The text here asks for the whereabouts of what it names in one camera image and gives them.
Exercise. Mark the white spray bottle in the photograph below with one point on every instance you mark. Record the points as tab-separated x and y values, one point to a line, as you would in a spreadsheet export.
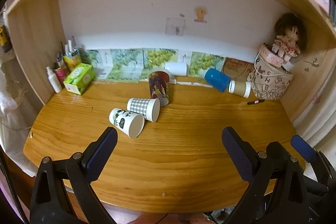
54	82

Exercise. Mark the colourful cartoon cup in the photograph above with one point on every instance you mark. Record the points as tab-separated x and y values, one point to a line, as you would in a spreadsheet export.
158	87

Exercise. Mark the yellow pen holder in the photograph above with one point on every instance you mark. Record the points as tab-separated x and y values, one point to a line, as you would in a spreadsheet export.
73	61

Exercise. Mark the pencil drawing paper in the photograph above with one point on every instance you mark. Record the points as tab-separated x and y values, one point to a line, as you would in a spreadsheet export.
175	26

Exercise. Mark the brown haired doll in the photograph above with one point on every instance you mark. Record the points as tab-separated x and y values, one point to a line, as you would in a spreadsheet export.
287	40

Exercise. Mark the brown cardboard picture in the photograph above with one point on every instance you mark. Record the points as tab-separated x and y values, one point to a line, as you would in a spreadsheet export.
237	67

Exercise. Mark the white cloth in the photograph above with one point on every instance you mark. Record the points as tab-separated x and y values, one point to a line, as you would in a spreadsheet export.
10	98

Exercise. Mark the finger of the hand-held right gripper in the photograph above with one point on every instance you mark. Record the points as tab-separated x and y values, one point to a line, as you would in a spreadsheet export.
304	149

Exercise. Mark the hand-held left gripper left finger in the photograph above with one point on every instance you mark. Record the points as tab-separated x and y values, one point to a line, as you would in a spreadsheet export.
101	154

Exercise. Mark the white panda paper cup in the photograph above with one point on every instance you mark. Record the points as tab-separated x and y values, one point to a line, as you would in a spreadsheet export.
124	121

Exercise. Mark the plain white cup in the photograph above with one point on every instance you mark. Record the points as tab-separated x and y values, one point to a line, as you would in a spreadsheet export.
176	69

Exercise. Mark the green tissue box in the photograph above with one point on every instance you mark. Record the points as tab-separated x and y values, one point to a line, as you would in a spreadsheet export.
78	78

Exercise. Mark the green leaf picture card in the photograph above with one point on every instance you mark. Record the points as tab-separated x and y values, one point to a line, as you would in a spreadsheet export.
157	58
206	62
101	64
124	64

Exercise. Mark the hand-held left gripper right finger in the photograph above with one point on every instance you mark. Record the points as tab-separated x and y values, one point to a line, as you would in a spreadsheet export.
237	153

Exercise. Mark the pink pen holder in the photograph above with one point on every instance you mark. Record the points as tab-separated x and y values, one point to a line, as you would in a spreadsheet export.
61	75

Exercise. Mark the dark marker pen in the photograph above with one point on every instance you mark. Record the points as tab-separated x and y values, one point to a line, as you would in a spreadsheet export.
256	102

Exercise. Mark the white stick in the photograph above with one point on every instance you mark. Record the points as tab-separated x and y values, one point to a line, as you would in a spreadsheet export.
194	83

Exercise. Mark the grey checkered paper cup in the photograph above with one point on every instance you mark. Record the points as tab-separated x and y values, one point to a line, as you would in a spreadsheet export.
141	106

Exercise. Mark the beige jar with white lids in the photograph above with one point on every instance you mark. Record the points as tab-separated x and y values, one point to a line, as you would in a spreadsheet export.
239	88

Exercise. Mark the wooden desk hutch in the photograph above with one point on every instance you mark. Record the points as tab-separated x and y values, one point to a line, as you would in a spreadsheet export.
34	37

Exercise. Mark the yellow lion sticker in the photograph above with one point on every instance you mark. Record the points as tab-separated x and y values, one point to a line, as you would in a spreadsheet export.
200	14

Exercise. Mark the letter printed fabric bag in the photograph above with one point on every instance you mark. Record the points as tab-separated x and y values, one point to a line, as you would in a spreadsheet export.
270	82

